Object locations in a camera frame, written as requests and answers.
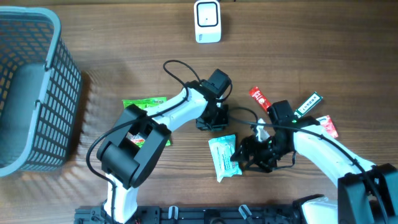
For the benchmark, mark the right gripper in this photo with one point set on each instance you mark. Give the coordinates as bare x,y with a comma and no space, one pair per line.
250,144

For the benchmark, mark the white barcode scanner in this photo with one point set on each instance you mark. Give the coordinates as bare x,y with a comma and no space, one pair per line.
207,16

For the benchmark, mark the mint green pack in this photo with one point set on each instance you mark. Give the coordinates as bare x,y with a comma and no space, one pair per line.
222,148

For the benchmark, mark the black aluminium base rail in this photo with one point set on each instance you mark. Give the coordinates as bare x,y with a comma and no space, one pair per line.
268,214

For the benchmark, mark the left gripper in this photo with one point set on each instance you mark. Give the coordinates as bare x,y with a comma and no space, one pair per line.
204,125

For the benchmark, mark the red tissue pack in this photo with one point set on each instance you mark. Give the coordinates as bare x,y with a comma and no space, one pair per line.
327,123

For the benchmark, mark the red Nescafe stick sachet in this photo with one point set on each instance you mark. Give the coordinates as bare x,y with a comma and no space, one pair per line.
260,98

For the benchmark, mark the green white carton box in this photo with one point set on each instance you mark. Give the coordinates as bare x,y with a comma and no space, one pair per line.
310,103

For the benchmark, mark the dark grey plastic basket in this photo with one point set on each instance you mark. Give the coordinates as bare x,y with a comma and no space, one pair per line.
40,91

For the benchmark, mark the green snack bag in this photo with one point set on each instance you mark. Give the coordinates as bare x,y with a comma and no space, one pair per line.
142,104

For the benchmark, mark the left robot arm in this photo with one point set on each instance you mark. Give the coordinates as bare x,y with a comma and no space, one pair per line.
132,148

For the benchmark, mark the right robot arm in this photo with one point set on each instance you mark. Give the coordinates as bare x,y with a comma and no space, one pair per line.
367,193

